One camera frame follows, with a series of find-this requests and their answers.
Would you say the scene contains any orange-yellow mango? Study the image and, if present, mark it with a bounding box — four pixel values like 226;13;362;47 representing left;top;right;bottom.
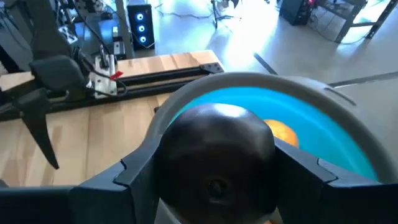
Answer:
263;119;300;149

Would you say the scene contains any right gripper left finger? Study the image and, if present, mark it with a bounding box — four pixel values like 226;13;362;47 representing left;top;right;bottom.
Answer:
0;135;162;224

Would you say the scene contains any dark metal rack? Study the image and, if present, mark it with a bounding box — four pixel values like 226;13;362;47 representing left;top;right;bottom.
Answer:
317;0;398;44

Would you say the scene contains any blue collapsible bowl grey rim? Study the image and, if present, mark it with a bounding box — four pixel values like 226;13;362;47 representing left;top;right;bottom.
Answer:
146;72;398;184

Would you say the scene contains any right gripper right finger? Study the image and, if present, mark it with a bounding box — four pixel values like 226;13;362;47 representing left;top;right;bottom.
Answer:
274;138;398;224

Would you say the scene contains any black floor box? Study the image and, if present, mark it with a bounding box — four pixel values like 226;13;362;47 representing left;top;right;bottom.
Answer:
279;0;315;26

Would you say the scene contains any black tower with blue fans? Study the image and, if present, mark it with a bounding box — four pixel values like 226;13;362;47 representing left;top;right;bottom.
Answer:
126;3;155;50

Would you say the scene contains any silver metal mounting plate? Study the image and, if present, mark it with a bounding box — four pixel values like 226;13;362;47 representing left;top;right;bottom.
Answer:
90;54;118;98

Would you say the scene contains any black metal table frame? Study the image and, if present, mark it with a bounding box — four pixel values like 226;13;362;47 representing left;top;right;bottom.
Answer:
0;62;224;122

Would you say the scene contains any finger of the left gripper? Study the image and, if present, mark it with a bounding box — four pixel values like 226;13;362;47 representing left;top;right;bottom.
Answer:
12;88;60;170

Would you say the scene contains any black avocado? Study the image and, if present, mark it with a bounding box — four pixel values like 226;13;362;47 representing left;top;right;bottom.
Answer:
154;103;277;224

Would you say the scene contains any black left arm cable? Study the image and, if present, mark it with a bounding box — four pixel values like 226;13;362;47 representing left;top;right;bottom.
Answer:
73;46;128;98

